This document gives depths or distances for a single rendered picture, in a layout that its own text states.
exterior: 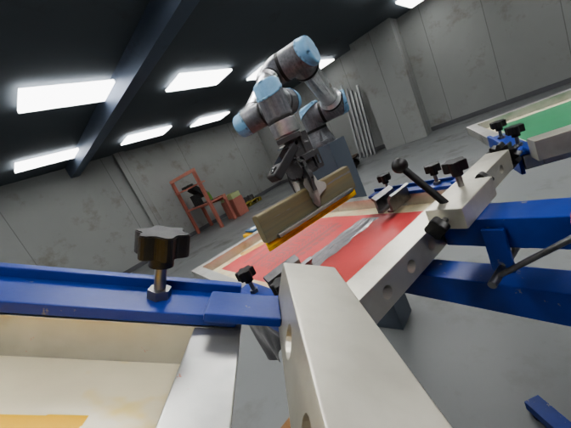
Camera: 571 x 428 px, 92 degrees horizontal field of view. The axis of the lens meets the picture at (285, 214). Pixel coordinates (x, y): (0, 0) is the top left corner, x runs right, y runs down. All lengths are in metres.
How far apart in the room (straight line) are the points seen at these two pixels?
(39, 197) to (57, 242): 1.15
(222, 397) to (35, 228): 8.66
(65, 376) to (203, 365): 0.11
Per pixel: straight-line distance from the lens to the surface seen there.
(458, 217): 0.49
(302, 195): 0.76
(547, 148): 0.89
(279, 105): 0.76
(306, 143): 0.80
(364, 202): 1.02
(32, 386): 0.29
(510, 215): 0.52
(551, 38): 9.14
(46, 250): 8.77
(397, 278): 0.46
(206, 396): 0.20
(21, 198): 8.92
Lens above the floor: 1.26
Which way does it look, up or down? 12 degrees down
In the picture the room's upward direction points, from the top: 25 degrees counter-clockwise
